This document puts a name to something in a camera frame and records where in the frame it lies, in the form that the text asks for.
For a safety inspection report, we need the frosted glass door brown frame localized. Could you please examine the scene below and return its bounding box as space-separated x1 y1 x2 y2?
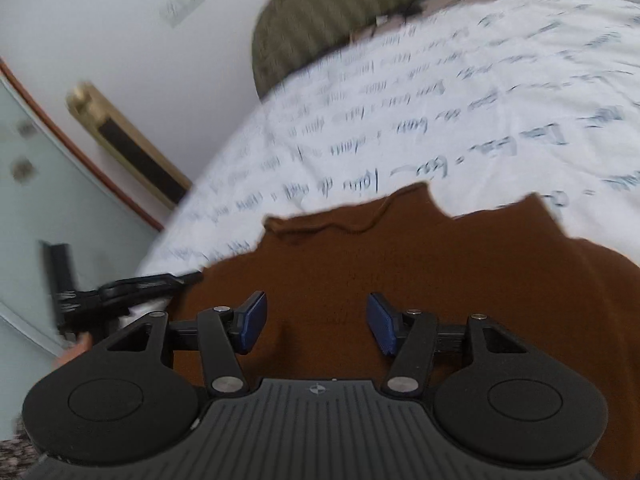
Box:
0 57 168 361

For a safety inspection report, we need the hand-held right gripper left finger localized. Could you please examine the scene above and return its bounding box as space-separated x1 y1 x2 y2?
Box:
105 290 268 402

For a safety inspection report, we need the gold tower fan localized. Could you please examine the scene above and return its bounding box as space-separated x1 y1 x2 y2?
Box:
65 81 193 211

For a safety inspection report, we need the person's left hand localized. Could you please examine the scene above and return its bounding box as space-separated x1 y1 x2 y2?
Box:
52 332 96 368

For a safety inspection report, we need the beige quilted headboard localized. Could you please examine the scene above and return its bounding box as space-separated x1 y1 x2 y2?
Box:
252 0 506 101

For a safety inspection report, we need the white script-print bed sheet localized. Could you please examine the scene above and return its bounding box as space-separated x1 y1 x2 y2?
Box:
135 0 640 281

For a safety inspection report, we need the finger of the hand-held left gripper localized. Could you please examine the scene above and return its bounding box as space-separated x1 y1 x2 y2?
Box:
101 271 204 307

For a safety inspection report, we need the brown sweater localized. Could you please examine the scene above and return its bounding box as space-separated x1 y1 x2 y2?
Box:
170 182 640 480

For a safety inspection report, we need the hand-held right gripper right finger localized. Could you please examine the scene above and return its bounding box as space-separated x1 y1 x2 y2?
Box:
366 292 528 403

